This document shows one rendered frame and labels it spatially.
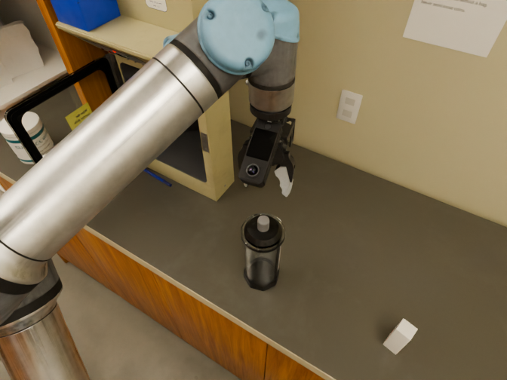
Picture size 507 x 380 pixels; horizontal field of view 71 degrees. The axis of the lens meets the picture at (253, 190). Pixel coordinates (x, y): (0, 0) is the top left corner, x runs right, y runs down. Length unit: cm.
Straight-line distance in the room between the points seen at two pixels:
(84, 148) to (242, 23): 19
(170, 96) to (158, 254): 81
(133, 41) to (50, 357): 61
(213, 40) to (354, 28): 82
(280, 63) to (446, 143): 80
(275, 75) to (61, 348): 50
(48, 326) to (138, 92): 36
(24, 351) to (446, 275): 102
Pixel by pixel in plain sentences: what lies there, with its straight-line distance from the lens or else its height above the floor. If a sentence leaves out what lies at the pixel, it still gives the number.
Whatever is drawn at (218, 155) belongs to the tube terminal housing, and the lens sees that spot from 109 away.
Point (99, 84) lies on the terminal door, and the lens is 110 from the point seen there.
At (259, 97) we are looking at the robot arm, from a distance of 57.
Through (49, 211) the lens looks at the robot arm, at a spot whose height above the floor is 161.
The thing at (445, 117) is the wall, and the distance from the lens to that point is 120.
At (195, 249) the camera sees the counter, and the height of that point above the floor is 94.
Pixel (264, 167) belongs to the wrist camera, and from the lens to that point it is 58.
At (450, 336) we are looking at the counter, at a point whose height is 94.
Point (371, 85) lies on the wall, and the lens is 120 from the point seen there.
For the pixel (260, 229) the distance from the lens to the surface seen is 83.
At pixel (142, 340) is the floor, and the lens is 205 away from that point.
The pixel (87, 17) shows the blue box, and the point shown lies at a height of 154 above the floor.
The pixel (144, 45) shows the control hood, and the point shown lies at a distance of 83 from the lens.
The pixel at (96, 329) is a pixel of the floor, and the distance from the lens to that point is 215.
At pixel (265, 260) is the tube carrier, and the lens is 88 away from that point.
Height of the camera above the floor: 187
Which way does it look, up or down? 49 degrees down
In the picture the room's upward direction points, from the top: straight up
